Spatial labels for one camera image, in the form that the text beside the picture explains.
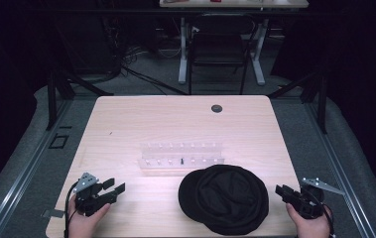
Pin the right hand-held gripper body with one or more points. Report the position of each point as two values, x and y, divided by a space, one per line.
308 201

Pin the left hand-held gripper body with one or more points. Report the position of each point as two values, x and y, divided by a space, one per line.
89 200

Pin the person's left hand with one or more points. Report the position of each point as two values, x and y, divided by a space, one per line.
84 224

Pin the person's right hand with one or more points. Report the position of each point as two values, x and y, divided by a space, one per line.
309 228

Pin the grey tape piece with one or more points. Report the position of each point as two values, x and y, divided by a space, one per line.
51 213

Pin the black hat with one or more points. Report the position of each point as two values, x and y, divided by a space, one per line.
223 200

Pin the clear acrylic peg rack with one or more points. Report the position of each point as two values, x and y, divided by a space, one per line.
181 155

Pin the black metal stand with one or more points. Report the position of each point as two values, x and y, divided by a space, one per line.
52 99
322 105

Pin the dark round table grommet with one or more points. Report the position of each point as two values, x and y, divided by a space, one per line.
216 108

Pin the black folding chair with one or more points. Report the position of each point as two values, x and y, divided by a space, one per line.
220 46

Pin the white desk with white legs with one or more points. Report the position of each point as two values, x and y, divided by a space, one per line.
235 4

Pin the aluminium floor rail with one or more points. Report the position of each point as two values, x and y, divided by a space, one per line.
26 172
341 172

